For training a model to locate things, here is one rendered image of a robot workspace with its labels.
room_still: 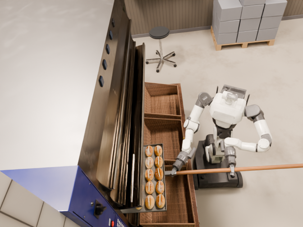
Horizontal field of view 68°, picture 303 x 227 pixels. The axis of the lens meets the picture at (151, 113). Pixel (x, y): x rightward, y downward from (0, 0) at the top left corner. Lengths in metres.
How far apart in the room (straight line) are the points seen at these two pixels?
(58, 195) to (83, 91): 0.55
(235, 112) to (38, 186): 1.53
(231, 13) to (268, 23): 0.76
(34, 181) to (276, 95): 3.82
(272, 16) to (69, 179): 4.56
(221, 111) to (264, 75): 2.63
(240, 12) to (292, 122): 2.12
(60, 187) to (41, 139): 0.30
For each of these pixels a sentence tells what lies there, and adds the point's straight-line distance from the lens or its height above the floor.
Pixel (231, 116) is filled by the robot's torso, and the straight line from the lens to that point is 1.96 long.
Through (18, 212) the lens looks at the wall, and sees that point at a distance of 0.65.
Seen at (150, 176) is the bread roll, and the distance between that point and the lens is 1.78.
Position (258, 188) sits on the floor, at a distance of 3.20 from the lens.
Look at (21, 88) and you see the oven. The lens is 1.39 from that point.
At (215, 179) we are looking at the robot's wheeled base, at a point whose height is 0.19.
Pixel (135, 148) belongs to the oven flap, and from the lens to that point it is 1.71.
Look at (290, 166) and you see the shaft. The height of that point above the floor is 1.21.
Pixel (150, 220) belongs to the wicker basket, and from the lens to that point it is 2.32.
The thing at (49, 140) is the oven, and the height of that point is 2.10.
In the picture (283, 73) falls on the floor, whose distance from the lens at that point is 4.65.
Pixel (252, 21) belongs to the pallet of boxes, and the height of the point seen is 0.56.
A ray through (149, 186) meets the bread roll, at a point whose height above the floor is 1.24.
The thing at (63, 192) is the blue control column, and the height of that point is 2.15.
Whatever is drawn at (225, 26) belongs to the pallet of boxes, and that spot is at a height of 0.53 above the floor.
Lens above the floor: 2.85
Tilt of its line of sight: 50 degrees down
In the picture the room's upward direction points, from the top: 11 degrees counter-clockwise
